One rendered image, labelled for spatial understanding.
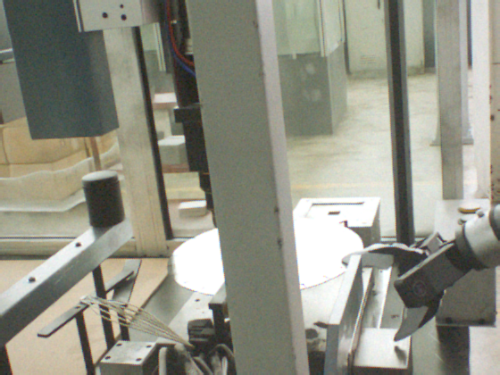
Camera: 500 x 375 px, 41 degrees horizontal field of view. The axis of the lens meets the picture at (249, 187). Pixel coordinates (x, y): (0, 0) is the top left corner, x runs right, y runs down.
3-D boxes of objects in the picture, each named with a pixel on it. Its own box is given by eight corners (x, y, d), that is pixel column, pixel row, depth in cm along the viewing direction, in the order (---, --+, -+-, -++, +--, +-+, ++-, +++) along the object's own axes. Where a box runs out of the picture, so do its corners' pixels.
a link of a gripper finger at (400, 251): (371, 266, 104) (426, 276, 99) (367, 270, 102) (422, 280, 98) (371, 237, 102) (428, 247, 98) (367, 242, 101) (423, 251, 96)
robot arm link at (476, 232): (514, 265, 89) (480, 214, 89) (485, 279, 91) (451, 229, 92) (525, 245, 95) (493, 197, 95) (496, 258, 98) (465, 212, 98)
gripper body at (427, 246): (433, 286, 106) (500, 254, 98) (415, 309, 99) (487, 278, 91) (406, 245, 106) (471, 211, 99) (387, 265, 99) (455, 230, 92)
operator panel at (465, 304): (437, 263, 148) (435, 199, 144) (490, 263, 145) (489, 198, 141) (434, 325, 123) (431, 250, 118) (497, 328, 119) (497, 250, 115)
